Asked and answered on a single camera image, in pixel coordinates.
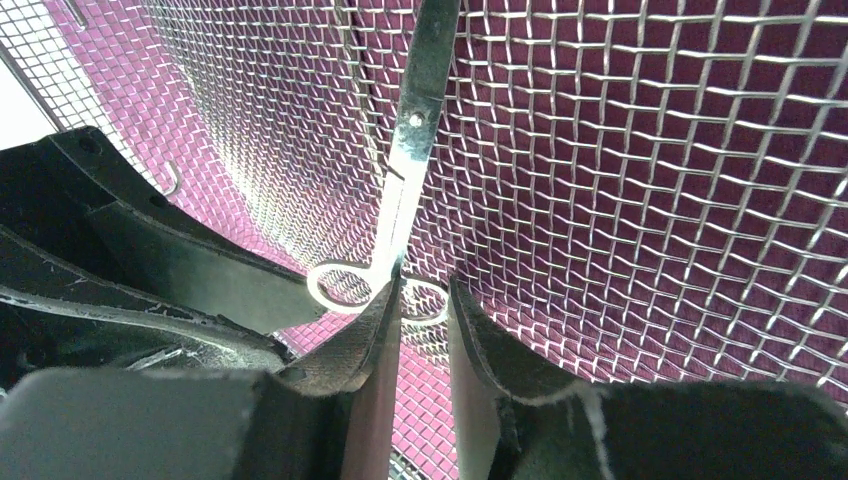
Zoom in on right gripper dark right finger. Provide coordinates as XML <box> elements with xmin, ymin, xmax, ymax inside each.
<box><xmin>448</xmin><ymin>280</ymin><xmax>847</xmax><ymax>479</ymax></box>

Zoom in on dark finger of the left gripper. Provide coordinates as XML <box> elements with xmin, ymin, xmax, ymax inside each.
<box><xmin>1</xmin><ymin>127</ymin><xmax>324</xmax><ymax>334</ymax></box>
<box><xmin>1</xmin><ymin>285</ymin><xmax>288</xmax><ymax>385</ymax></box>

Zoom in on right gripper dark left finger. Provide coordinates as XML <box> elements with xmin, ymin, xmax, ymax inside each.
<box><xmin>1</xmin><ymin>278</ymin><xmax>402</xmax><ymax>479</ymax></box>

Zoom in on metal mesh instrument tray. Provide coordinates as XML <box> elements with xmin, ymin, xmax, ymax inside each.
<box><xmin>1</xmin><ymin>1</ymin><xmax>847</xmax><ymax>479</ymax></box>

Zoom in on magenta surgical wrap cloth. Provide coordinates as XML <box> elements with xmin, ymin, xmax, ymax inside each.
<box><xmin>39</xmin><ymin>0</ymin><xmax>848</xmax><ymax>480</ymax></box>

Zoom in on steel surgical scissors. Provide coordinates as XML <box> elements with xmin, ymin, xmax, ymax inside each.
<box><xmin>306</xmin><ymin>0</ymin><xmax>460</xmax><ymax>314</ymax></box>

